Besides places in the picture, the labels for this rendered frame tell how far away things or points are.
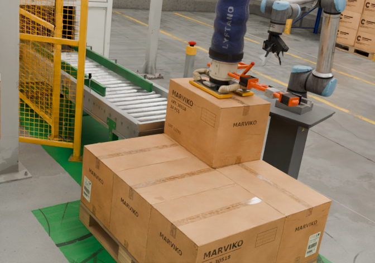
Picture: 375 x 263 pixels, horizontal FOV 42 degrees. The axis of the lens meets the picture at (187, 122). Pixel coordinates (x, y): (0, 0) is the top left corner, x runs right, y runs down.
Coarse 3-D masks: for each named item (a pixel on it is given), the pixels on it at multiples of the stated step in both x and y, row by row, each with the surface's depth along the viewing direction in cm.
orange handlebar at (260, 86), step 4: (208, 64) 327; (240, 64) 342; (244, 64) 339; (240, 68) 332; (244, 68) 334; (232, 76) 308; (236, 76) 305; (252, 84) 294; (256, 84) 291; (260, 84) 291; (264, 84) 292; (256, 88) 292; (260, 88) 289; (264, 88) 286; (280, 92) 282; (276, 96) 278; (296, 100) 272
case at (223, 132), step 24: (168, 96) 337; (192, 96) 313; (240, 96) 315; (168, 120) 340; (192, 120) 315; (216, 120) 294; (240, 120) 300; (264, 120) 312; (192, 144) 318; (216, 144) 296; (240, 144) 308
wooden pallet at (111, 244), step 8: (80, 200) 323; (80, 208) 324; (80, 216) 325; (88, 216) 315; (88, 224) 317; (96, 224) 320; (96, 232) 312; (104, 232) 313; (104, 240) 306; (112, 240) 307; (112, 248) 299; (120, 248) 285; (112, 256) 294; (120, 256) 286; (128, 256) 278
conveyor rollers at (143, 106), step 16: (96, 64) 501; (96, 80) 446; (112, 80) 455; (128, 80) 457; (112, 96) 409; (128, 96) 418; (144, 96) 418; (160, 96) 427; (128, 112) 379; (144, 112) 379; (160, 112) 387
